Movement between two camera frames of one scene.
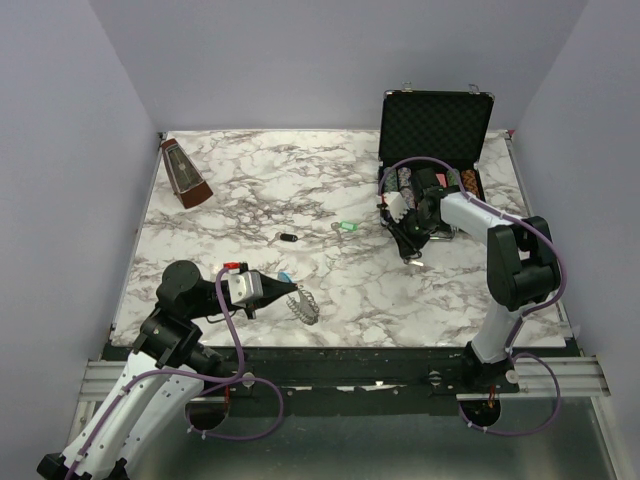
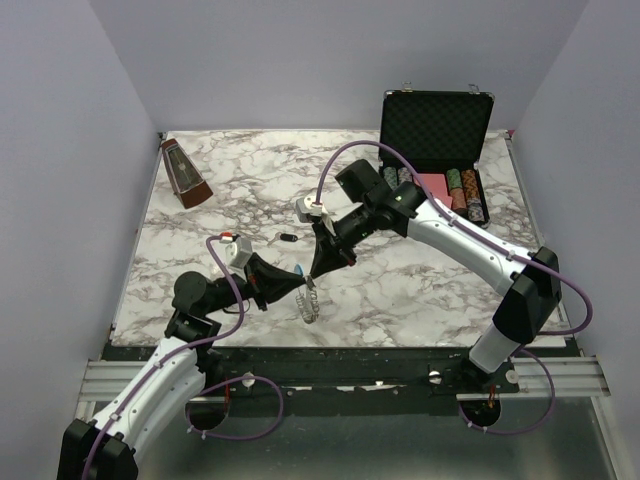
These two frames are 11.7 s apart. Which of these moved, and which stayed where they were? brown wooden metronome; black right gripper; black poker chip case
Moved: black right gripper
Stayed: black poker chip case; brown wooden metronome
